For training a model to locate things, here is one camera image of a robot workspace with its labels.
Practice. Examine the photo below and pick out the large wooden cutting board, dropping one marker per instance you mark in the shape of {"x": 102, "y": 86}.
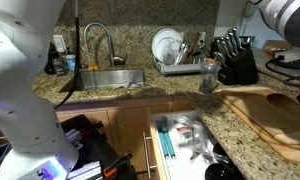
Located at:
{"x": 253, "y": 133}

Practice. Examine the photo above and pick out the clear soap bottle blue label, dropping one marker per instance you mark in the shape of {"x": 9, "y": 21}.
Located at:
{"x": 71, "y": 63}

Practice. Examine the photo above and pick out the black robot cart with clamps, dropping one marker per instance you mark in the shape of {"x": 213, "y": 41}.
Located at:
{"x": 90, "y": 143}

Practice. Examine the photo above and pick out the small dark bottle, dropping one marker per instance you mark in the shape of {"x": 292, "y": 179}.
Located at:
{"x": 60, "y": 65}

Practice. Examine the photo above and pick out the stainless steel tap spout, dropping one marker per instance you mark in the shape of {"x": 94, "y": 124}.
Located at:
{"x": 109, "y": 43}

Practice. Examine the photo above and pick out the steel cutlery bunch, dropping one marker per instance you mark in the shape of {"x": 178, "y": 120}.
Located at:
{"x": 183, "y": 51}

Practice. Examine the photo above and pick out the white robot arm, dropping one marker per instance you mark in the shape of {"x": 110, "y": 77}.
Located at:
{"x": 20, "y": 110}

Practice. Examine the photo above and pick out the stainless steel sink basin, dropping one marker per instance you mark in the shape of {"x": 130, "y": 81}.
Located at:
{"x": 110, "y": 78}

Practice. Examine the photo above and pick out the black knife block with knives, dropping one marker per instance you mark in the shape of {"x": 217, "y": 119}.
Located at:
{"x": 238, "y": 66}

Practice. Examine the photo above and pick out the black measuring cup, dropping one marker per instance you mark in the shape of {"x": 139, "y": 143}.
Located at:
{"x": 221, "y": 151}

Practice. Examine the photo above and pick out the black round pan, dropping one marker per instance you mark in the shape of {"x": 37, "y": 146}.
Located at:
{"x": 218, "y": 173}

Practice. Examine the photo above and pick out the orange brown tray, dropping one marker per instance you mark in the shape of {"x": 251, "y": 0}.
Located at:
{"x": 273, "y": 46}

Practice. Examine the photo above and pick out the orange sponge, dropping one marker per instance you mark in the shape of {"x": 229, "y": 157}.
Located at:
{"x": 93, "y": 66}

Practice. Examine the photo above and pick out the wooden kitchen drawer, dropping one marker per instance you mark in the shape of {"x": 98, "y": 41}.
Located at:
{"x": 180, "y": 166}

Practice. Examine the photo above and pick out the wooden cabinet doors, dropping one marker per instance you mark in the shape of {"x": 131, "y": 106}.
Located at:
{"x": 130, "y": 126}

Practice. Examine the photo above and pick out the clear plastic bag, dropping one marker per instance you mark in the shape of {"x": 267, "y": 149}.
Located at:
{"x": 196, "y": 136}

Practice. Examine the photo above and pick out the small wooden cutting board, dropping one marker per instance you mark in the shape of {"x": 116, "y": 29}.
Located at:
{"x": 256, "y": 110}

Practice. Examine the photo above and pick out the dark green glass bottle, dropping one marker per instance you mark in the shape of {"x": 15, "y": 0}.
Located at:
{"x": 50, "y": 63}

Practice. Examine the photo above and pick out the grey dish rack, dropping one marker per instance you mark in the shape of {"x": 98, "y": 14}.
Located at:
{"x": 180, "y": 69}

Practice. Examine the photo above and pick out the clear plastic container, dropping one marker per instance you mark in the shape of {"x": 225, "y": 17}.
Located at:
{"x": 171, "y": 53}

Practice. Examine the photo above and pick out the white plate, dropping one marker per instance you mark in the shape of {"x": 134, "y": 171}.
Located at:
{"x": 163, "y": 38}

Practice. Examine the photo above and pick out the clear glass jar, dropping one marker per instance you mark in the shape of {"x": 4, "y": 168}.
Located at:
{"x": 209, "y": 76}

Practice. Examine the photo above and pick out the white wall outlet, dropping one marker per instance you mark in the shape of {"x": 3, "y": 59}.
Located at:
{"x": 59, "y": 43}

